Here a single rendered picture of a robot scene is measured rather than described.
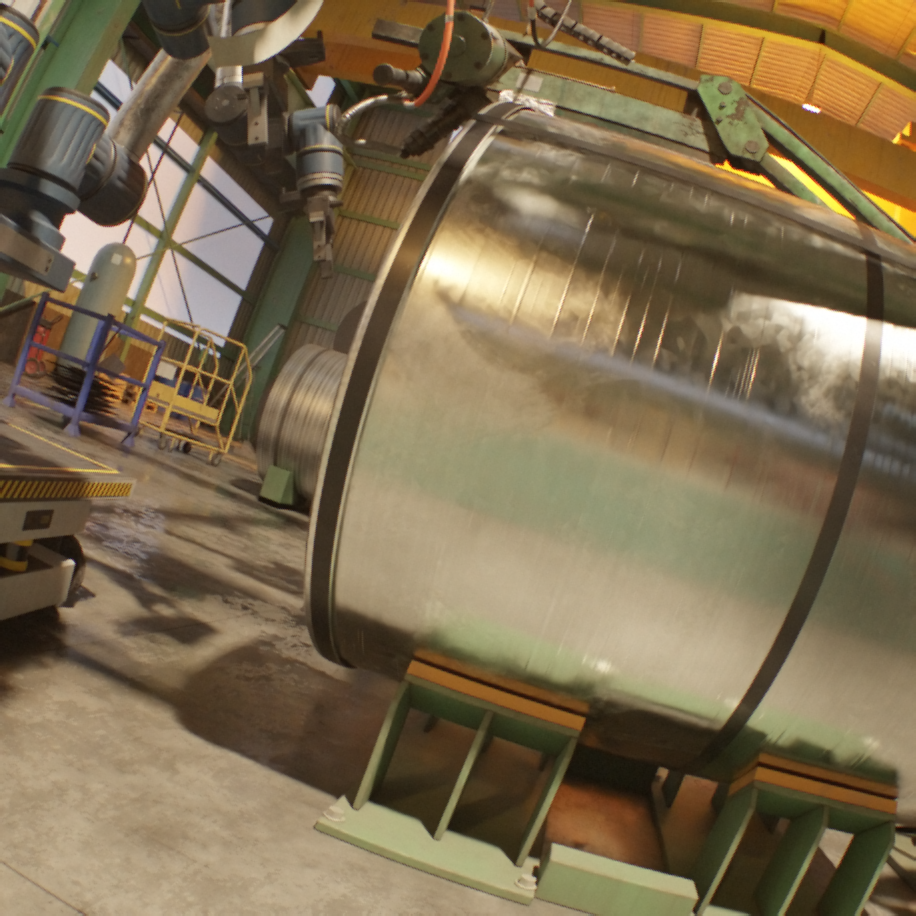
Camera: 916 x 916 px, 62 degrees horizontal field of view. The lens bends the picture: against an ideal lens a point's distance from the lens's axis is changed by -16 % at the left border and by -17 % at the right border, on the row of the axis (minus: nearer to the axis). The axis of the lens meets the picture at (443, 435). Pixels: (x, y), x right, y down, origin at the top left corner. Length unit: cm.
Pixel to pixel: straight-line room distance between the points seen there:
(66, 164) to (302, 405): 509
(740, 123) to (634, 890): 206
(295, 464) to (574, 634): 577
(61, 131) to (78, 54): 1252
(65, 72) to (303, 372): 878
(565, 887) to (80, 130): 180
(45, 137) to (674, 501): 150
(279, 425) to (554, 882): 583
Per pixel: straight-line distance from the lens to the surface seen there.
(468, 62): 164
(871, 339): 132
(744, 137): 260
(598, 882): 140
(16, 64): 170
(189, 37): 153
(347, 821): 142
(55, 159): 199
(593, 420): 119
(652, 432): 119
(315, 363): 707
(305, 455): 688
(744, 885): 176
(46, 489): 163
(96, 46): 1405
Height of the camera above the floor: 58
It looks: 3 degrees up
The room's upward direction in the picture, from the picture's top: 19 degrees clockwise
